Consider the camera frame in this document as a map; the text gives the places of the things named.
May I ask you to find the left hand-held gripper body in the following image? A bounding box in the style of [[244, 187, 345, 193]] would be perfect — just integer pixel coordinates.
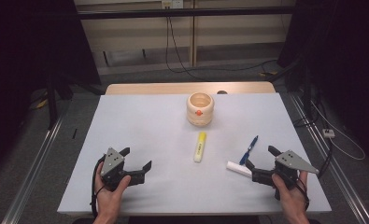
[[99, 147, 146, 191]]

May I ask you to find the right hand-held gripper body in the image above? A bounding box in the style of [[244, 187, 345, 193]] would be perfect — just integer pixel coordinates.
[[251, 149, 319, 201]]

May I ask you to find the blue pen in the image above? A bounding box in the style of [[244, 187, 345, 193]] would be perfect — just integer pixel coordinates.
[[238, 134, 260, 166]]

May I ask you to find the yellow highlighter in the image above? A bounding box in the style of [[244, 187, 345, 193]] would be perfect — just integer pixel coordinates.
[[192, 131, 207, 163]]

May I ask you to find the cream wooden pen holder cup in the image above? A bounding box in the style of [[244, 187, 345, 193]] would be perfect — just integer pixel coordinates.
[[186, 91, 216, 127]]

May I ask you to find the person's right hand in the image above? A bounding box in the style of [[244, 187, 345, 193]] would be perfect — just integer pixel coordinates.
[[271, 170, 310, 219]]

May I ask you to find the person's left hand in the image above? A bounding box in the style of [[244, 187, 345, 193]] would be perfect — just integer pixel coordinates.
[[93, 161, 132, 219]]

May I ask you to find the white table cover board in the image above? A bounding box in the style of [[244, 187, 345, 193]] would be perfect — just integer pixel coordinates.
[[56, 92, 333, 217]]

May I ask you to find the white power adapter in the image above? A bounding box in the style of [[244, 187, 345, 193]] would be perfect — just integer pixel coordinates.
[[321, 128, 336, 140]]

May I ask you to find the wooden table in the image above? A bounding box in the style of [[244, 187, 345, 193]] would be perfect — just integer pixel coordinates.
[[105, 80, 277, 96]]

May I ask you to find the black stand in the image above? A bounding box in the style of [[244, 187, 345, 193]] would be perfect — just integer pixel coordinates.
[[46, 74, 75, 131]]

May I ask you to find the dark curtain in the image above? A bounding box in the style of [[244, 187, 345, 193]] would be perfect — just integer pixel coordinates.
[[0, 0, 103, 179], [277, 0, 369, 167]]

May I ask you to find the black horizontal bar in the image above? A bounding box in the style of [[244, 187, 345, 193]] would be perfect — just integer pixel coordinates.
[[77, 6, 296, 21]]

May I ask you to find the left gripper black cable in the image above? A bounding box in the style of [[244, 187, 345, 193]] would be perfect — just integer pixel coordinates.
[[90, 154, 107, 219]]

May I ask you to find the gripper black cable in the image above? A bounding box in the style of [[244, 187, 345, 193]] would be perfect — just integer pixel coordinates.
[[292, 177, 311, 211], [90, 154, 107, 219]]

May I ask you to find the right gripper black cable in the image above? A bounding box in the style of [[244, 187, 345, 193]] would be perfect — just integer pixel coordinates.
[[292, 177, 311, 211]]

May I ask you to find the black floor cable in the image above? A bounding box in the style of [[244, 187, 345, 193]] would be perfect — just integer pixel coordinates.
[[291, 114, 334, 179]]

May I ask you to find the metal floor rail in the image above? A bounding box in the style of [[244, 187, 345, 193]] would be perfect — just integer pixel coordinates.
[[289, 92, 369, 224], [1, 104, 68, 224]]

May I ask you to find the thin white cable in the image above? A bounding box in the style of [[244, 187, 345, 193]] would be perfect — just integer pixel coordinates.
[[309, 98, 367, 161]]

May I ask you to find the black hanging cable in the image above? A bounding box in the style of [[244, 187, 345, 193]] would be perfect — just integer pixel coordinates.
[[164, 16, 278, 80]]

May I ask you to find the beige vertical post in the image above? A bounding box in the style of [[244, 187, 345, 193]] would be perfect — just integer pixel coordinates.
[[188, 0, 198, 68]]

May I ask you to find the white wall socket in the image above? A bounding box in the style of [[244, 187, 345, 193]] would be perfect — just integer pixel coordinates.
[[161, 0, 185, 10]]

